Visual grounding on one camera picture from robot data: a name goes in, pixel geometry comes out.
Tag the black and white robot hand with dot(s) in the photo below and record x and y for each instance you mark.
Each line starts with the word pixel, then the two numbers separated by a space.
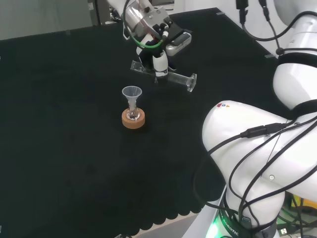
pixel 160 63

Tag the clear glass graduated cylinder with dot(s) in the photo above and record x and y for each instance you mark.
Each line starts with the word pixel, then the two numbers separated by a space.
pixel 179 79

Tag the clear plastic funnel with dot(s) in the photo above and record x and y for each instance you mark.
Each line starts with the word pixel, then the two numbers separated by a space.
pixel 131 92

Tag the small round-bottom glass flask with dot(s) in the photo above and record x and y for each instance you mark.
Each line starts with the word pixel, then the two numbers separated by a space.
pixel 133 115

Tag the grey metal cabinet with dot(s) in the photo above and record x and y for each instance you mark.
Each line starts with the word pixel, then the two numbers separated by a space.
pixel 99 12

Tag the black cloth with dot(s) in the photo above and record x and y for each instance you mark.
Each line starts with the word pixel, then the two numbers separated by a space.
pixel 74 124

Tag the grey tape piece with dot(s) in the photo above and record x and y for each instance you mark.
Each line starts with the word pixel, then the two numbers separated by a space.
pixel 270 56

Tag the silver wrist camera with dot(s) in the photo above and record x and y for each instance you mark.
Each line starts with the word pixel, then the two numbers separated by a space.
pixel 179 44

